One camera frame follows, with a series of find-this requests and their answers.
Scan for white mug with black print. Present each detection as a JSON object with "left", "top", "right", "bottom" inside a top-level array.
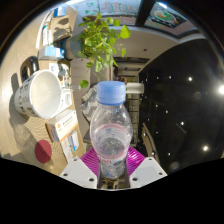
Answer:
[{"left": 13, "top": 55, "right": 74, "bottom": 120}]

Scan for colourful printed brochure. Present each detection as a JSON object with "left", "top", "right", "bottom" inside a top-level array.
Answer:
[{"left": 48, "top": 61, "right": 72, "bottom": 88}]

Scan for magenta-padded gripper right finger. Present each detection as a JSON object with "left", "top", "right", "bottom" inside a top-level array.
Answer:
[{"left": 124, "top": 146, "right": 168, "bottom": 189}]

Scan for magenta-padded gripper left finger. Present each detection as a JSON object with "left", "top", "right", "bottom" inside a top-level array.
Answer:
[{"left": 59, "top": 147, "right": 101, "bottom": 190}]

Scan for clear blue-capped water bottle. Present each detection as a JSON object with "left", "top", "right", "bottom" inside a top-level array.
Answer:
[{"left": 89, "top": 80, "right": 134, "bottom": 181}]

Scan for brown kraft notebook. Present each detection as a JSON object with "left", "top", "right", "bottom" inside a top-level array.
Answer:
[{"left": 49, "top": 14, "right": 73, "bottom": 43}]

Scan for curved grey sofa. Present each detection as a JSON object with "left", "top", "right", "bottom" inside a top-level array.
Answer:
[{"left": 70, "top": 58, "right": 111, "bottom": 144}]

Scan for ceiling spot lights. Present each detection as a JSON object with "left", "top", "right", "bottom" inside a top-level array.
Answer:
[{"left": 154, "top": 74, "right": 224, "bottom": 154}]

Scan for white and teal pen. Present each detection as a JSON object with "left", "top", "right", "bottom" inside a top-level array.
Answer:
[{"left": 41, "top": 19, "right": 52, "bottom": 48}]

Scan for flat round red coaster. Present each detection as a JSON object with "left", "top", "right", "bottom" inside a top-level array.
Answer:
[{"left": 34, "top": 139, "right": 53, "bottom": 165}]

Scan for green potted plant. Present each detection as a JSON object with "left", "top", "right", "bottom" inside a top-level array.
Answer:
[{"left": 64, "top": 12, "right": 132, "bottom": 90}]

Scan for white and orange carton box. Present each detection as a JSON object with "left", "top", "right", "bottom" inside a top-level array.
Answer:
[{"left": 45, "top": 109, "right": 81, "bottom": 144}]

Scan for person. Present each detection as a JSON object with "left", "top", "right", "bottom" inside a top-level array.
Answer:
[{"left": 112, "top": 66, "right": 128, "bottom": 85}]

